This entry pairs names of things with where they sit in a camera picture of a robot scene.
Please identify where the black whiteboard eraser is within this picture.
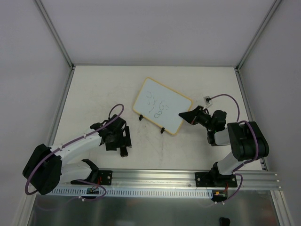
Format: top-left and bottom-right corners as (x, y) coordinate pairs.
(120, 147), (128, 157)

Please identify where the yellow framed whiteboard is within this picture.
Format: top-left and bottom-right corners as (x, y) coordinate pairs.
(133, 77), (193, 135)

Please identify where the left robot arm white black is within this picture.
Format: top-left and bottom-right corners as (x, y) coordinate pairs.
(22, 114), (132, 195)

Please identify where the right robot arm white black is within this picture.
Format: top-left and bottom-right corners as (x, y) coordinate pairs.
(179, 106), (269, 187)

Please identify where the black object at bottom edge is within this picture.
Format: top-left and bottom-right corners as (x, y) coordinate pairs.
(220, 217), (231, 226)

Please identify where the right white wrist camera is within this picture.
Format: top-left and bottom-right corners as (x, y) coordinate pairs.
(204, 96), (212, 106)

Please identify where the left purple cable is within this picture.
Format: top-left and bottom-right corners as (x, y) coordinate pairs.
(25, 104), (125, 201)

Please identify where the purple cable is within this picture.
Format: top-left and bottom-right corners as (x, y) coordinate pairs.
(210, 93), (261, 203)
(25, 104), (125, 201)

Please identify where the aluminium mounting rail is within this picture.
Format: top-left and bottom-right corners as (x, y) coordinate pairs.
(27, 167), (282, 190)

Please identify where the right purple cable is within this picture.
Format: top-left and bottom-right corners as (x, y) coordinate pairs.
(210, 93), (261, 203)

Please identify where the white slotted cable duct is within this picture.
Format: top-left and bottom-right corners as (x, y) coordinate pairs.
(48, 186), (213, 199)

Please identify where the right aluminium frame post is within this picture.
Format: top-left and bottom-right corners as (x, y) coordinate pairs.
(235, 0), (282, 72)

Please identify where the aluminium frame post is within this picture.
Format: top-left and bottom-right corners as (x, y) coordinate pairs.
(235, 0), (282, 72)
(33, 0), (74, 70)

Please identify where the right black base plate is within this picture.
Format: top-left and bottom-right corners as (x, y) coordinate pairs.
(195, 172), (238, 188)

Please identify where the left aluminium frame post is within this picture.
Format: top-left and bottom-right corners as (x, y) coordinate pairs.
(33, 0), (74, 70)

